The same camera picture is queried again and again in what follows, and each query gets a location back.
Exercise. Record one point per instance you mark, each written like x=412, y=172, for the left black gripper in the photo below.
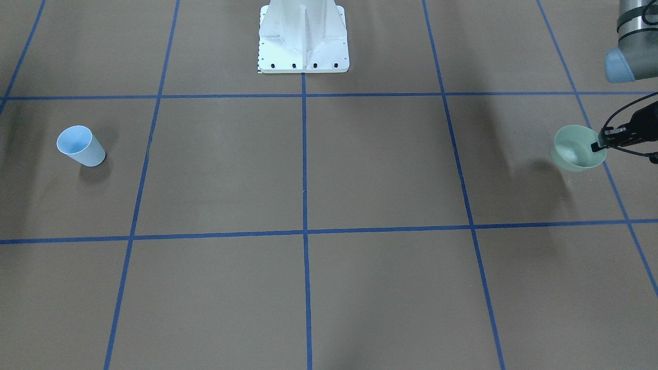
x=640, y=125

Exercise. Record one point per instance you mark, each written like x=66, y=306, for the pale green bowl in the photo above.
x=572, y=149

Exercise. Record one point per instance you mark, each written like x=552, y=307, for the light blue plastic cup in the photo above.
x=80, y=144

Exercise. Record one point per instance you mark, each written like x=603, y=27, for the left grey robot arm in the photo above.
x=634, y=59

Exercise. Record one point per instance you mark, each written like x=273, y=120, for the brown paper table mat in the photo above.
x=406, y=214

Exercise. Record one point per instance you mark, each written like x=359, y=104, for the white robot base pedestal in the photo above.
x=303, y=37

